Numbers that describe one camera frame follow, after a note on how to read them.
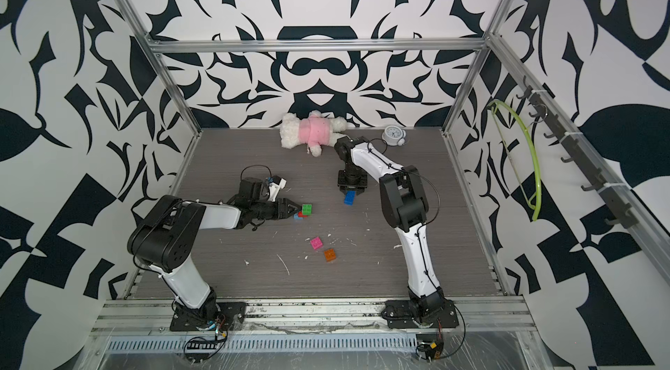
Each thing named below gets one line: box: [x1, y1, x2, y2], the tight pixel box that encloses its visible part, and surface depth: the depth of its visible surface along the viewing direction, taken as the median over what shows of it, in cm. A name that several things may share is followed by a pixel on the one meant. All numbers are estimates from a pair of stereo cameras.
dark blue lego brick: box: [343, 190, 357, 206], surface depth 99 cm
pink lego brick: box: [309, 236, 323, 250], surface depth 88 cm
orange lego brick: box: [324, 248, 337, 263], surface depth 86 cm
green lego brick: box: [301, 203, 313, 216], surface depth 91 cm
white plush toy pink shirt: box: [280, 109, 348, 158], surface depth 110 cm
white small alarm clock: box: [382, 125, 407, 146], surface depth 117 cm
